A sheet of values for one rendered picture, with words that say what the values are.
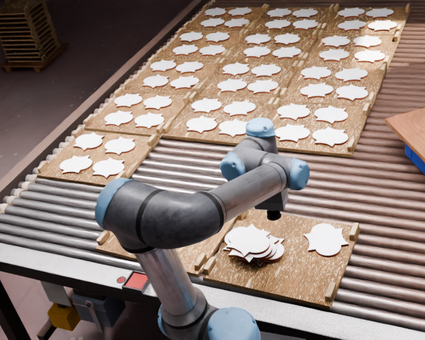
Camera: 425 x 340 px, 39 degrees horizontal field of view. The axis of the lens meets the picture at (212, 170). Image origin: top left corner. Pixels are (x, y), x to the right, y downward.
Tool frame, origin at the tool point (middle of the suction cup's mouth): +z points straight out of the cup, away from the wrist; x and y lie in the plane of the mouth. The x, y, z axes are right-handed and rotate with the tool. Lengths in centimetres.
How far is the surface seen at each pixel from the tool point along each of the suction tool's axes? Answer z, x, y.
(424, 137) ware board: 11, -59, -40
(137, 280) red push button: 21, 12, 45
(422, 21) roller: 22, -188, -35
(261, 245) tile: 14.3, -2.0, 6.3
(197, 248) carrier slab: 20.1, -4.4, 29.5
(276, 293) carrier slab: 20.9, 10.9, -0.7
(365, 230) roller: 23.5, -22.5, -22.7
